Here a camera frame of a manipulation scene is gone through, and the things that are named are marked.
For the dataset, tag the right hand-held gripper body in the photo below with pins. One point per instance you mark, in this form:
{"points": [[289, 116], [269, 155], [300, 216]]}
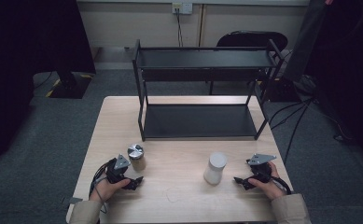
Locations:
{"points": [[260, 170]]}

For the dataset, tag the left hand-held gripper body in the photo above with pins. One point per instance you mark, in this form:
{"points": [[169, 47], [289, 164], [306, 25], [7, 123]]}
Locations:
{"points": [[117, 172]]}

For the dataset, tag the glass jar with silver lid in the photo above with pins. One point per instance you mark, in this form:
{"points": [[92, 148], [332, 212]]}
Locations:
{"points": [[136, 158]]}

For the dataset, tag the white bottle with white lid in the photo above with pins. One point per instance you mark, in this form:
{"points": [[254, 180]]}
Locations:
{"points": [[215, 169]]}

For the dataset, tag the black metal two-tier shelf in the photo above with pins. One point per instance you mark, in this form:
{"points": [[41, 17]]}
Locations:
{"points": [[198, 121]]}

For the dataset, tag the person's right hand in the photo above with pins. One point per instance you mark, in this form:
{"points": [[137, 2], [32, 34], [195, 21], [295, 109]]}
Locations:
{"points": [[271, 188]]}

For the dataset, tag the person's left hand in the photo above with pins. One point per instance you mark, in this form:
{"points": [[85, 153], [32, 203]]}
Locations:
{"points": [[106, 189]]}

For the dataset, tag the stand base with yellow stripes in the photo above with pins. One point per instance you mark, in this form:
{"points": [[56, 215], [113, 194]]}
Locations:
{"points": [[72, 87]]}

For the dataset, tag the black chair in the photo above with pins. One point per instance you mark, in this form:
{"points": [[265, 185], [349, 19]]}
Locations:
{"points": [[252, 39]]}

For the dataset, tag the dark grey upright panel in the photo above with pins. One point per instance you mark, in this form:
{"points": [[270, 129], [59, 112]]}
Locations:
{"points": [[306, 40]]}

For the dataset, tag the black curtain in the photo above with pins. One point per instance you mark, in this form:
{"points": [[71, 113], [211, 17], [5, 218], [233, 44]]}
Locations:
{"points": [[20, 62]]}

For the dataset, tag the white wall socket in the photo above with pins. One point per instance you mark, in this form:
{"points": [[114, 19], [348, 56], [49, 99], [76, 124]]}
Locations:
{"points": [[182, 8]]}

